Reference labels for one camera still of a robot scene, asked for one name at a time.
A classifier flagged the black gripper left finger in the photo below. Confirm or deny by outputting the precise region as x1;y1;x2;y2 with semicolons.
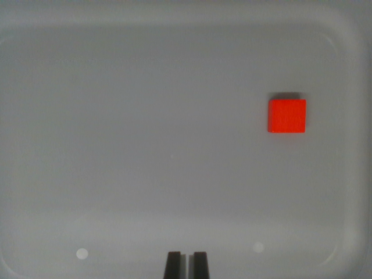
163;251;187;279

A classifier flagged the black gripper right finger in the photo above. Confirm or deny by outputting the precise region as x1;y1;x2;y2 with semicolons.
188;251;210;279

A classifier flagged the red wooden block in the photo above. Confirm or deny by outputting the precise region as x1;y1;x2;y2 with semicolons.
267;99;307;134

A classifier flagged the white plastic tray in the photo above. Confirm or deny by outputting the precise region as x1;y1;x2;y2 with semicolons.
0;5;372;279

